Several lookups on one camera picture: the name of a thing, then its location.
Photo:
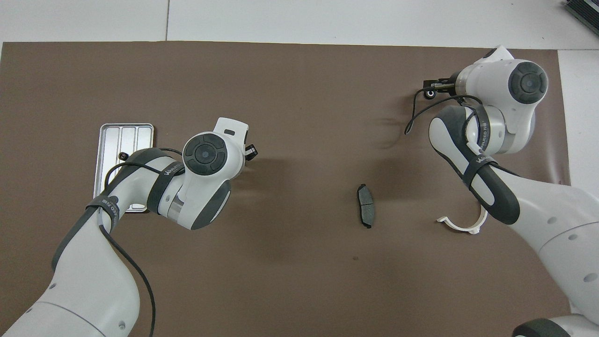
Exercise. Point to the small black bearing gear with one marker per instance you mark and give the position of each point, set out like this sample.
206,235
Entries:
123,155

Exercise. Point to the long dark grey brake pad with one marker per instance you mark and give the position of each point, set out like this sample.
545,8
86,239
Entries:
366,206

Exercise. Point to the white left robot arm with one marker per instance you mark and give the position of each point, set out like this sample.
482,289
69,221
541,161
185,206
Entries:
93,281

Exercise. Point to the dark ribbed metal profile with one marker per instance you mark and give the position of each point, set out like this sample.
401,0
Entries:
585,10

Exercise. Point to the brown table mat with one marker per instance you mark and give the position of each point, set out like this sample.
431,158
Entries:
304,117

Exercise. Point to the silver metal tray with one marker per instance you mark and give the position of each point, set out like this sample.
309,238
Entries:
110,140

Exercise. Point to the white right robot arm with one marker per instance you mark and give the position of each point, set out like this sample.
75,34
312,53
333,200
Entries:
552,220

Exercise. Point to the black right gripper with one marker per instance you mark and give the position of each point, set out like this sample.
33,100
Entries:
437,85

